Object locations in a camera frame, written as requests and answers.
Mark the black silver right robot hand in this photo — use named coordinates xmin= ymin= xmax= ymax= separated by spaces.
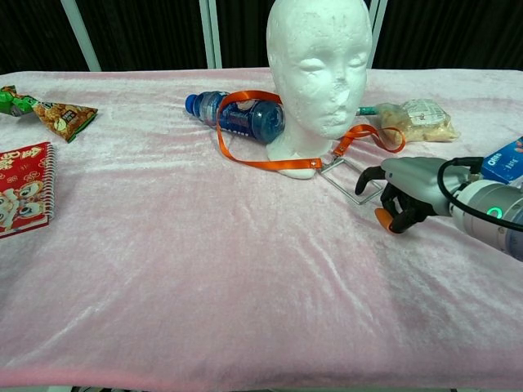
xmin=353 ymin=156 xmax=472 ymax=235

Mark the silver badge holder frame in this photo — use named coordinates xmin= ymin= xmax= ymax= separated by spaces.
xmin=318 ymin=154 xmax=384 ymax=205

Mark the orange lanyard strap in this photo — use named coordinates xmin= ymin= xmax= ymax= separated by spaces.
xmin=215 ymin=90 xmax=407 ymax=172

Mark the white foam mannequin head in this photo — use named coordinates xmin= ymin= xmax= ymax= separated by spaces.
xmin=265 ymin=0 xmax=373 ymax=180

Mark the clear bag of snacks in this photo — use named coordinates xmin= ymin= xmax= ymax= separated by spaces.
xmin=375 ymin=99 xmax=462 ymax=144

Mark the blue Oreo cookie box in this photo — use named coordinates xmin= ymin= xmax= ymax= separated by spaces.
xmin=481 ymin=136 xmax=523 ymax=185

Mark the blue drink bottle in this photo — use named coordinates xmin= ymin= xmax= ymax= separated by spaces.
xmin=185 ymin=91 xmax=286 ymax=145

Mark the pink velvet table cloth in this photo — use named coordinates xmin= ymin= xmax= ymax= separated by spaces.
xmin=0 ymin=67 xmax=523 ymax=389

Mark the green orange snack bag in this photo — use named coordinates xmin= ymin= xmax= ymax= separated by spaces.
xmin=0 ymin=84 xmax=99 ymax=144

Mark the red spiral calendar notebook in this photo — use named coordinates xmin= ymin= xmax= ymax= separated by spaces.
xmin=0 ymin=141 xmax=58 ymax=240

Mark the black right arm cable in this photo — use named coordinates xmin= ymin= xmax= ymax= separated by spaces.
xmin=436 ymin=157 xmax=523 ymax=234

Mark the white partition post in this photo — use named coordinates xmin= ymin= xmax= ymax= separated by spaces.
xmin=60 ymin=0 xmax=102 ymax=73
xmin=199 ymin=0 xmax=224 ymax=69
xmin=367 ymin=0 xmax=388 ymax=70

